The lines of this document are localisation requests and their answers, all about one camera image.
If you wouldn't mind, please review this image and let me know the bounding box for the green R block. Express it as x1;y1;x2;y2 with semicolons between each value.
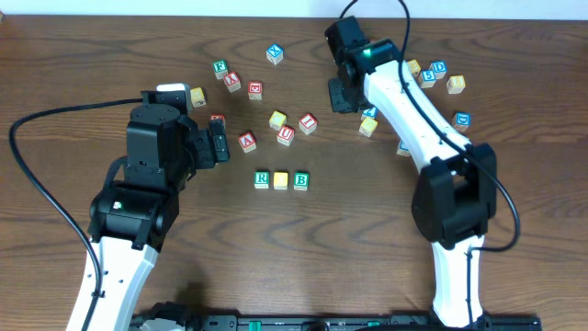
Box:
254;171;270;189

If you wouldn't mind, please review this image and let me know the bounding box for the yellow O block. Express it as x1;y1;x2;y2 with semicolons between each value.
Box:
273;172;288;189

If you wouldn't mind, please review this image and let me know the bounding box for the green B block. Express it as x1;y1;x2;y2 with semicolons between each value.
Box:
293;172;310;191

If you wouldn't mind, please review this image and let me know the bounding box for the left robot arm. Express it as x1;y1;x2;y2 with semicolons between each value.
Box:
67;104;230;330

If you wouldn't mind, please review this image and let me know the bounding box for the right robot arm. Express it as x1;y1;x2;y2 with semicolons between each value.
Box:
324;17;497;328

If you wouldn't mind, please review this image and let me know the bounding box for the red A block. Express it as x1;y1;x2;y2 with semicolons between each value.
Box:
238;132;256;153

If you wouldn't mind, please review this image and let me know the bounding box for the red U block left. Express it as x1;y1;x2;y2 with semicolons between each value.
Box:
209;114;226;125

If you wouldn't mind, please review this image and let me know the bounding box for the red u block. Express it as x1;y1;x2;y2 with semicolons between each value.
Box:
209;114;226;125
277;125;295;146

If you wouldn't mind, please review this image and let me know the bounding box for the blue 2 block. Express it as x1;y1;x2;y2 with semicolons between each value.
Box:
361;107;379;120

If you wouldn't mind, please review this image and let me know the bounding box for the yellow block below 2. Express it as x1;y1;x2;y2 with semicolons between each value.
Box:
358;117;378;137

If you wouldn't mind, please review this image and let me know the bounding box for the yellow block left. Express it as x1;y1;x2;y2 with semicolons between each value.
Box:
190;87;206;108

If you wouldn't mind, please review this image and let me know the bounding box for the red I block centre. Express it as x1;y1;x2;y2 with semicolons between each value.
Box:
299;113;318;135

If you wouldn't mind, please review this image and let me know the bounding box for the yellow C block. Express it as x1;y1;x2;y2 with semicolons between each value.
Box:
268;110;287;131

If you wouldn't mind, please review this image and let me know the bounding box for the red X block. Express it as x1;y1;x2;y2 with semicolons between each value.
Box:
223;72;242;93

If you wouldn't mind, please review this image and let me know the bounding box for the red E block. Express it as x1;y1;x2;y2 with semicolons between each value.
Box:
248;81;263;100

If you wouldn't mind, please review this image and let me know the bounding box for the yellow block top right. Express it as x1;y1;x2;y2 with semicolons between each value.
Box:
407;60;421;78

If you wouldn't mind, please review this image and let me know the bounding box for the green F block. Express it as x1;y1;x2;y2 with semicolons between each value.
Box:
212;60;229;80

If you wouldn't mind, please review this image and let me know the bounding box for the blue P block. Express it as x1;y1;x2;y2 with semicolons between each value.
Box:
397;141;411;156

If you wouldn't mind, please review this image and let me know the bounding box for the blue 5 block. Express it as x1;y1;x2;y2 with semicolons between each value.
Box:
417;70;436;89

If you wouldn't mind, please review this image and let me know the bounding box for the blue X block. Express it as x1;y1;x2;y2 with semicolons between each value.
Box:
266;44;284;65

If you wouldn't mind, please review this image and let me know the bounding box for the blue D block top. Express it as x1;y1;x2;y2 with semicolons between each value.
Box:
429;61;447;80

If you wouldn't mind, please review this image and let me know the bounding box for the blue d block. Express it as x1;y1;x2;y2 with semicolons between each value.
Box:
429;61;447;80
452;112;471;132

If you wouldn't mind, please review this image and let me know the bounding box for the yellow 8 block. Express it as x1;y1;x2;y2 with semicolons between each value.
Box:
447;75;467;95

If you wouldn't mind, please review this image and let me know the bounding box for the blue D block right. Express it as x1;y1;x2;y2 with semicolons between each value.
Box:
452;112;471;132

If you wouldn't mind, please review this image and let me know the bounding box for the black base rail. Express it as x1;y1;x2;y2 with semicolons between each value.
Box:
129;314;543;331

